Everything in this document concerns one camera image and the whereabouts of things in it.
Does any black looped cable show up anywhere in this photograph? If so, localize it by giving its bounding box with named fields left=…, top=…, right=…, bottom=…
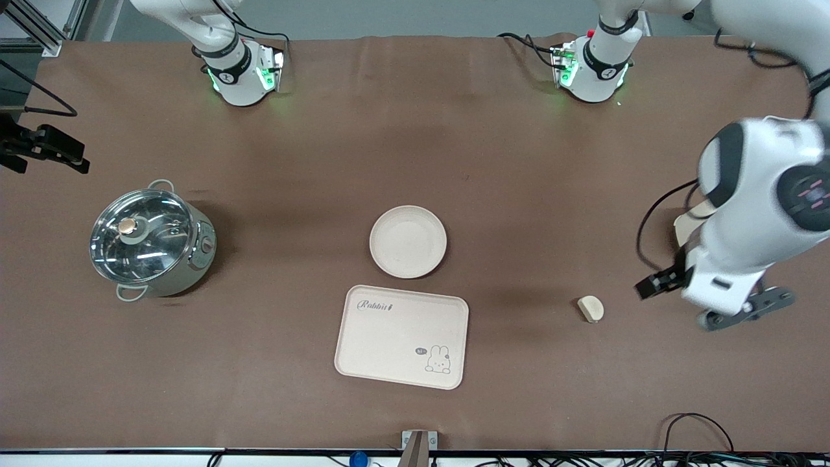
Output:
left=660, top=413, right=737, bottom=462

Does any aluminium frame profile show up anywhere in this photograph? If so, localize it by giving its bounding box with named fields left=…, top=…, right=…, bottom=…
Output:
left=0, top=0, right=88, bottom=58

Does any round cream plate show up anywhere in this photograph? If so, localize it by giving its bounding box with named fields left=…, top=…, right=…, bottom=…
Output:
left=369, top=205, right=448, bottom=280

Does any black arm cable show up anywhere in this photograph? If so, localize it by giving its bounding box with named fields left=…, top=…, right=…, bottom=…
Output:
left=636, top=178, right=701, bottom=272
left=0, top=60, right=78, bottom=119

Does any black cable bundle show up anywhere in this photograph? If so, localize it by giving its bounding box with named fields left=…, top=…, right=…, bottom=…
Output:
left=493, top=448, right=830, bottom=467

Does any cream tray with rabbit print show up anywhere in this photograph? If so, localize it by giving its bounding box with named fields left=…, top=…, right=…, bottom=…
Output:
left=334, top=284, right=469, bottom=390

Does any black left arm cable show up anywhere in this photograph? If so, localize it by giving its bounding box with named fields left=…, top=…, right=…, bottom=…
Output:
left=636, top=178, right=701, bottom=272

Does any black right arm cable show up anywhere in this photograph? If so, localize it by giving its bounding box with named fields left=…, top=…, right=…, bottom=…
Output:
left=0, top=60, right=78, bottom=119

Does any glass pot lid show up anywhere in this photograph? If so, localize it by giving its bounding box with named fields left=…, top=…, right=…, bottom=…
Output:
left=89, top=188, right=195, bottom=283

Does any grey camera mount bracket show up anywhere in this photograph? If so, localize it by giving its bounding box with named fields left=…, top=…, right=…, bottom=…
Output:
left=401, top=429, right=438, bottom=467

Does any pale steamed bun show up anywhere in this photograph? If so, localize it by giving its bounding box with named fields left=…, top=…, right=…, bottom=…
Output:
left=577, top=295, right=605, bottom=324

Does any pale green electric pot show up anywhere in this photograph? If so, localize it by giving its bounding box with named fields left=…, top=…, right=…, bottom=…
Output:
left=91, top=180, right=217, bottom=303

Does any black base cable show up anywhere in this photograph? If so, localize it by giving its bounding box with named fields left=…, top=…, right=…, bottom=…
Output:
left=497, top=31, right=566, bottom=73
left=230, top=10, right=291, bottom=53

